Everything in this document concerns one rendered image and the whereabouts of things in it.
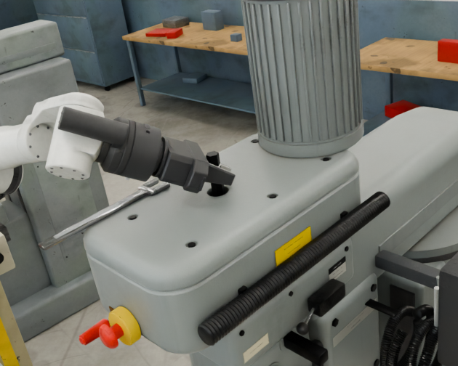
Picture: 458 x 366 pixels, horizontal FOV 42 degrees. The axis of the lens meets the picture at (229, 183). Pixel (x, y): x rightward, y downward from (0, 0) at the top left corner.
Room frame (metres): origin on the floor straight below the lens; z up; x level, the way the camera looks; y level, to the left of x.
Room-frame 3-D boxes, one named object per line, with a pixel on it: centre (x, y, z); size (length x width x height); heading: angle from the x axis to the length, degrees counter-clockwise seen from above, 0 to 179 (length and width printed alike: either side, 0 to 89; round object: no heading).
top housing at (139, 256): (0.90, 0.01, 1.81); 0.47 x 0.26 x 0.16; 131
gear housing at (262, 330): (0.92, -0.01, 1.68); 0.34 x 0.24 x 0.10; 131
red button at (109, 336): (0.72, 0.21, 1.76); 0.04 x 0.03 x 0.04; 41
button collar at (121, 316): (0.74, 0.20, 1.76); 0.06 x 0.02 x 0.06; 41
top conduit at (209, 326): (0.80, -0.10, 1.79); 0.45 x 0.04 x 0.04; 131
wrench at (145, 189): (0.87, 0.21, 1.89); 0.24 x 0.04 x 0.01; 131
